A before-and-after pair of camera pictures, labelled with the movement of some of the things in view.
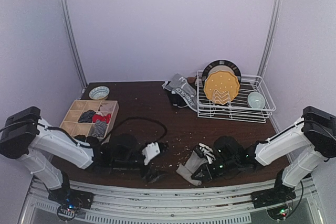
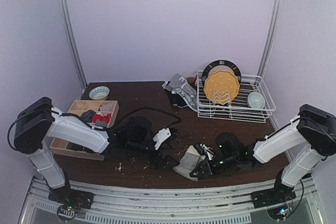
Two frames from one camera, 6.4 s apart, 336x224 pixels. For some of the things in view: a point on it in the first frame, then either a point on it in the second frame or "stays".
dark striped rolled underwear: (86, 116) stays
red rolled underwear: (106, 118) stays
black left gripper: (146, 169) to (159, 157)
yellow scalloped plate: (221, 86) stays
